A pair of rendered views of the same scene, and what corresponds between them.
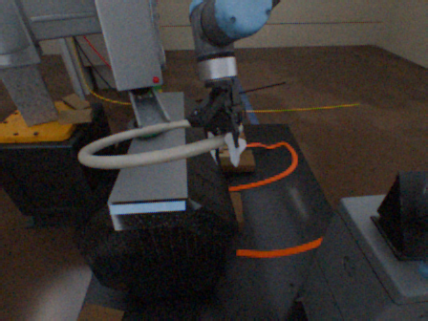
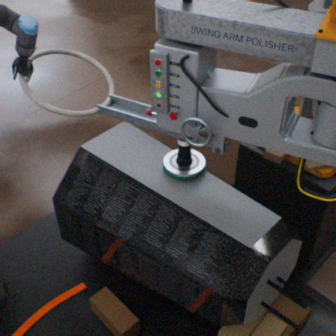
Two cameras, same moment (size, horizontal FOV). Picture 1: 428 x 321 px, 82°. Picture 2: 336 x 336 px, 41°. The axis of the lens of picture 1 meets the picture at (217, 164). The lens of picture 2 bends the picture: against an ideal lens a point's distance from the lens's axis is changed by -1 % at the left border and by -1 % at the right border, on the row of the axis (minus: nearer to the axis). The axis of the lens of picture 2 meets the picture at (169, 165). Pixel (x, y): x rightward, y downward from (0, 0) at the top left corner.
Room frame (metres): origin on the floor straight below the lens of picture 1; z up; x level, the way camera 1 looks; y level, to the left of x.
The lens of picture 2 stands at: (2.52, -0.83, 2.34)
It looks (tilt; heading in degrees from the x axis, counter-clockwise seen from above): 40 degrees down; 138
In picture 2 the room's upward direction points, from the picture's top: straight up
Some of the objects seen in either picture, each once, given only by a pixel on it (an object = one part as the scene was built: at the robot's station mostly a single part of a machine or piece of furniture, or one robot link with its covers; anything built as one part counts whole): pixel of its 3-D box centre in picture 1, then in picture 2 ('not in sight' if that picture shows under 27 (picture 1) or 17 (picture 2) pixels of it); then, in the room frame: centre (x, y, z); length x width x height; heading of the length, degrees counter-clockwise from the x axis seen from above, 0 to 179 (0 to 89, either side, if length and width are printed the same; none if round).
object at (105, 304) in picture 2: (233, 211); (114, 314); (1.28, -0.13, 0.07); 0.30 x 0.12 x 0.12; 1
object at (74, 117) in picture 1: (76, 116); (280, 148); (1.47, 0.94, 0.81); 0.20 x 0.10 x 0.05; 101
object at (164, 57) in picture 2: (155, 29); (160, 82); (1.24, 0.28, 1.37); 0.08 x 0.03 x 0.28; 22
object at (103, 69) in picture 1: (114, 51); not in sight; (4.41, 1.73, 0.43); 1.30 x 0.62 x 0.86; 6
